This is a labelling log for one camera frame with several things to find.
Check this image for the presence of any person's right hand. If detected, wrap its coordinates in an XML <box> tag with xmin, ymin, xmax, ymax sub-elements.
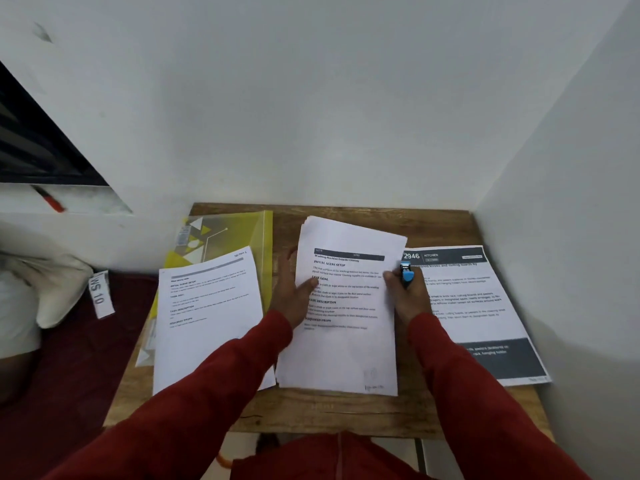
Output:
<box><xmin>383</xmin><ymin>267</ymin><xmax>433</xmax><ymax>325</ymax></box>

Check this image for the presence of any person's left hand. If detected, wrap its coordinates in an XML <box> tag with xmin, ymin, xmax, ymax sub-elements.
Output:
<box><xmin>269</xmin><ymin>247</ymin><xmax>319</xmax><ymax>329</ymax></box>

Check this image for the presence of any pile of text-only sheets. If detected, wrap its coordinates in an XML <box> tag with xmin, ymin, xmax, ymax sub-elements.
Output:
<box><xmin>275</xmin><ymin>215</ymin><xmax>409</xmax><ymax>397</ymax></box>

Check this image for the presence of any yellow patterned plastic folder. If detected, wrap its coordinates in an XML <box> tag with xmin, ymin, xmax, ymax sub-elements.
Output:
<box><xmin>135</xmin><ymin>210</ymin><xmax>275</xmax><ymax>368</ymax></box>

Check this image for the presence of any stack of printed sheets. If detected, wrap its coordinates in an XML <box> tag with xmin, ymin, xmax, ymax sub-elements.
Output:
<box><xmin>152</xmin><ymin>245</ymin><xmax>277</xmax><ymax>397</ymax></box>

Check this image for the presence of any small pile of printed sheets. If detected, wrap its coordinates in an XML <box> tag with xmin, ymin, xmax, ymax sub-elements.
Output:
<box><xmin>399</xmin><ymin>245</ymin><xmax>553</xmax><ymax>387</ymax></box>

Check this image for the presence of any person's left forearm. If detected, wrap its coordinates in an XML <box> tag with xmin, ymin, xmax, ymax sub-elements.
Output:
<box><xmin>42</xmin><ymin>309</ymin><xmax>293</xmax><ymax>480</ymax></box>

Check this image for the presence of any person's red jacket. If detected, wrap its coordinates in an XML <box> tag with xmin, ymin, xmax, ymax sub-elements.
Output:
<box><xmin>229</xmin><ymin>432</ymin><xmax>436</xmax><ymax>480</ymax></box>

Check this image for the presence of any white paper label tag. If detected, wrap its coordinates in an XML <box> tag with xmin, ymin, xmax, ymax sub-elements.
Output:
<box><xmin>88</xmin><ymin>270</ymin><xmax>116</xmax><ymax>321</ymax></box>

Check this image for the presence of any white pillow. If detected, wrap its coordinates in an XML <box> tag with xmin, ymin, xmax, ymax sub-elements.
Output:
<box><xmin>0</xmin><ymin>252</ymin><xmax>95</xmax><ymax>329</ymax></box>

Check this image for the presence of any maroon bed mattress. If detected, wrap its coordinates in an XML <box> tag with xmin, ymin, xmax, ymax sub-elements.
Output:
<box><xmin>0</xmin><ymin>274</ymin><xmax>159</xmax><ymax>480</ymax></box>

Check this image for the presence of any red marker on sill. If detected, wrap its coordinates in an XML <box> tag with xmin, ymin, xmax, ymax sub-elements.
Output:
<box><xmin>31</xmin><ymin>185</ymin><xmax>66</xmax><ymax>213</ymax></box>

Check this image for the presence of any dark louvred window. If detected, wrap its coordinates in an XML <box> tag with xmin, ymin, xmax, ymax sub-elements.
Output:
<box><xmin>0</xmin><ymin>62</ymin><xmax>110</xmax><ymax>187</ymax></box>

